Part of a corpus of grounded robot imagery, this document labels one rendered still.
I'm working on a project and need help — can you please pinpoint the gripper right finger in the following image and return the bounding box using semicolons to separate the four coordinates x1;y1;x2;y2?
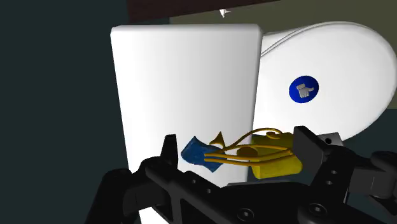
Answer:
292;125;397;224

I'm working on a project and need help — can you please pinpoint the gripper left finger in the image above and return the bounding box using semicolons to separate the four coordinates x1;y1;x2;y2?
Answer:
83;134;237;224

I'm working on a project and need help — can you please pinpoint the yellow and blue wire toy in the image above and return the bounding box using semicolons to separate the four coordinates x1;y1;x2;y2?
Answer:
181;127;303;180

